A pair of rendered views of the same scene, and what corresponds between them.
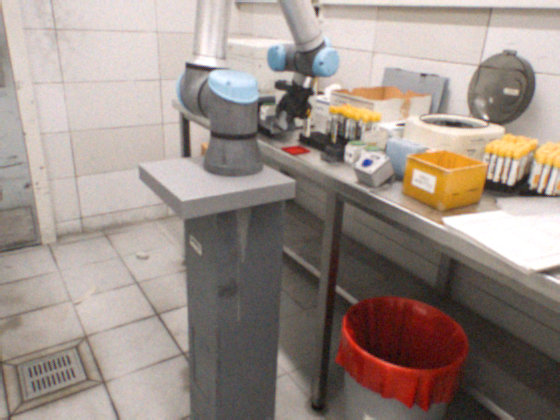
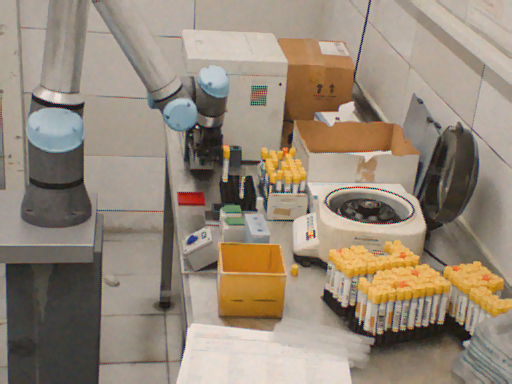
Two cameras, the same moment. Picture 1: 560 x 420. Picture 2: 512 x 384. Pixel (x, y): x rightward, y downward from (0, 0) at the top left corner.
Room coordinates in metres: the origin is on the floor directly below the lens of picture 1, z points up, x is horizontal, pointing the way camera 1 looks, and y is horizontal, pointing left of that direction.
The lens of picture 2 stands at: (-0.43, -1.08, 1.86)
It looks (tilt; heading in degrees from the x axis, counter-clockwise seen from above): 24 degrees down; 25
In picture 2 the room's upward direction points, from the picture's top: 4 degrees clockwise
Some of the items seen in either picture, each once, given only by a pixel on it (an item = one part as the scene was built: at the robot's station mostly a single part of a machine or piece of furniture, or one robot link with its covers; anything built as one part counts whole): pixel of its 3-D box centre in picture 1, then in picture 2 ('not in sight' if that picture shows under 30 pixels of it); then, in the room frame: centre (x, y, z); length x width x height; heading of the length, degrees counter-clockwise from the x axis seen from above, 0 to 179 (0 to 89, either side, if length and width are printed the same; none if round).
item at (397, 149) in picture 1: (404, 160); (255, 244); (1.25, -0.34, 0.92); 0.10 x 0.07 x 0.10; 35
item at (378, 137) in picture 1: (354, 134); (281, 190); (1.58, -0.24, 0.91); 0.20 x 0.10 x 0.07; 34
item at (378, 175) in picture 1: (378, 169); (210, 249); (1.18, -0.26, 0.92); 0.13 x 0.07 x 0.08; 124
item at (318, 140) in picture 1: (323, 128); (239, 176); (1.56, -0.14, 0.93); 0.17 x 0.09 x 0.11; 31
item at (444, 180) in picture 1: (443, 179); (250, 279); (1.10, -0.40, 0.92); 0.13 x 0.13 x 0.10; 30
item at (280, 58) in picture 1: (291, 57); (171, 95); (1.40, -0.02, 1.16); 0.11 x 0.11 x 0.08; 38
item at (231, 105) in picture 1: (232, 100); (56, 144); (1.15, 0.12, 1.08); 0.13 x 0.12 x 0.14; 38
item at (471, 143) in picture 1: (445, 140); (358, 227); (1.44, -0.50, 0.94); 0.30 x 0.24 x 0.12; 115
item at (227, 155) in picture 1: (233, 148); (56, 193); (1.15, 0.12, 0.97); 0.15 x 0.15 x 0.10
